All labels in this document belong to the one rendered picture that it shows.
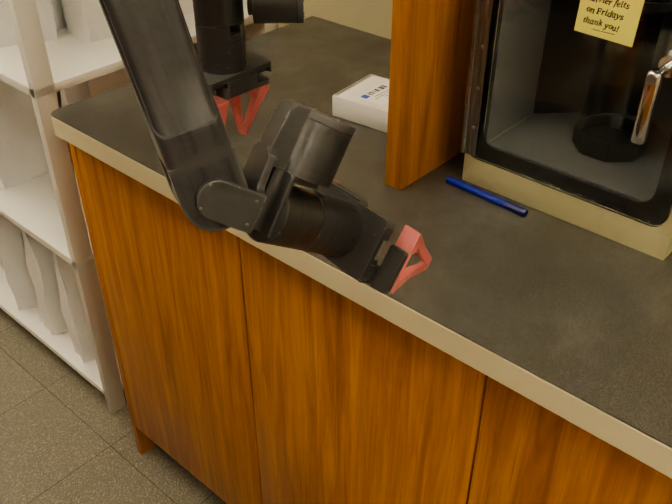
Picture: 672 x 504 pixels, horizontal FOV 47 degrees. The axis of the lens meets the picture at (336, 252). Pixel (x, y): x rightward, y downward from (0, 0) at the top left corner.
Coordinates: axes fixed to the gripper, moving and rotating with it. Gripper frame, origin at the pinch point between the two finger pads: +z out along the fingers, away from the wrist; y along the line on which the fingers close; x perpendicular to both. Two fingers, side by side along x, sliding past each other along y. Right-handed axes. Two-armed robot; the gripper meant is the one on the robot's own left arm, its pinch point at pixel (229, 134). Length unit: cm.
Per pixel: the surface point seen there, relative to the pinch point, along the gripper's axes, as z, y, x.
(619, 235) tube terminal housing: 14, 34, -40
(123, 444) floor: 110, 5, 59
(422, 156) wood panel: 11.8, 29.7, -9.2
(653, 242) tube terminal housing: 13, 34, -44
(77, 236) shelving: 53, 11, 70
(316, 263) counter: 16.5, 3.5, -11.6
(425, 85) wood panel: 0.1, 29.1, -9.2
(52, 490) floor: 110, -14, 60
